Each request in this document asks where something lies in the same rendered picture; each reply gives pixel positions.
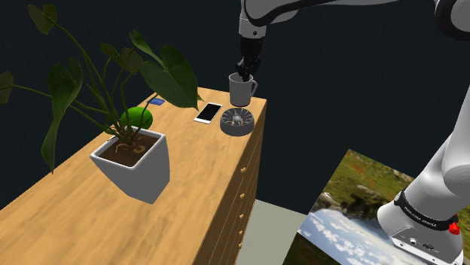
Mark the green rounded object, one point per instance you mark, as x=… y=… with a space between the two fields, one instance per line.
x=141 y=116

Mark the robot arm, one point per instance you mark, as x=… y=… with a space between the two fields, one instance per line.
x=437 y=180

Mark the grey mug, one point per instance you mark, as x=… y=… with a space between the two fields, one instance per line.
x=240 y=93

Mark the white smartphone with black screen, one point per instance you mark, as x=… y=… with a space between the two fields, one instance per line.
x=208 y=112

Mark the robot stand with landscape pattern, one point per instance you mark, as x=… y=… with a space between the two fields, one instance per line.
x=349 y=190

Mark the blue flat card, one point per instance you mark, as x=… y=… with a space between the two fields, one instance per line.
x=156 y=102

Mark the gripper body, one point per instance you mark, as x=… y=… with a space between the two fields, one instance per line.
x=251 y=49

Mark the wooden chest of drawers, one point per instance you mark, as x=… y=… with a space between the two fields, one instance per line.
x=191 y=176

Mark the grey ribbed round bowl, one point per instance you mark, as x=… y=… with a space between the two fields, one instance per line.
x=228 y=126

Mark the potted plant in white pot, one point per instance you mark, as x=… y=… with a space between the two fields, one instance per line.
x=147 y=176

